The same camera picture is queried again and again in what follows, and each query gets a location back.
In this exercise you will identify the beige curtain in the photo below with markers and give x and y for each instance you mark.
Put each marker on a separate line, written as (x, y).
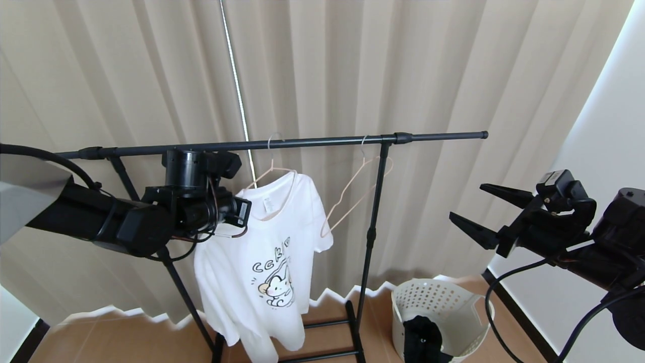
(126, 75)

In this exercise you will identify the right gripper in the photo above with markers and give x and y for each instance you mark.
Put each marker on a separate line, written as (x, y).
(549, 234)

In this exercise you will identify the black shorts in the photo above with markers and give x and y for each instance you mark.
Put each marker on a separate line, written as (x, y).
(423, 338)

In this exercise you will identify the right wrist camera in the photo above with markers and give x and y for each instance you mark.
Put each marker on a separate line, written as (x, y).
(559, 191)

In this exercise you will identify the black clothes rack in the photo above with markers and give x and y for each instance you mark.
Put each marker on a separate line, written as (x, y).
(302, 142)

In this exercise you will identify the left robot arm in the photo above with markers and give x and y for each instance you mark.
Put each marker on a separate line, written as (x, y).
(75, 217)

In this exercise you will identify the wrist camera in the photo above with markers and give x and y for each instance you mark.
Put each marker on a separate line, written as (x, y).
(224, 164)
(559, 191)

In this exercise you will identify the white printed t-shirt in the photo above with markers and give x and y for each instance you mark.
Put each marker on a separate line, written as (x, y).
(232, 272)

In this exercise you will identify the white laundry basket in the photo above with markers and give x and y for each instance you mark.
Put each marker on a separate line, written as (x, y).
(453, 302)

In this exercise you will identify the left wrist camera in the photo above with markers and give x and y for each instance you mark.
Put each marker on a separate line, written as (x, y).
(224, 164)

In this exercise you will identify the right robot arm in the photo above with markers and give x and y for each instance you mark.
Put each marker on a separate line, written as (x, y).
(625, 237)

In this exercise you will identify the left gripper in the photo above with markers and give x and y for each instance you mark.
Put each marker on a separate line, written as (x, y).
(211, 214)

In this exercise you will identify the pink clothes hanger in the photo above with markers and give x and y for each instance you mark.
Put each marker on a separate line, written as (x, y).
(342, 194)
(259, 179)

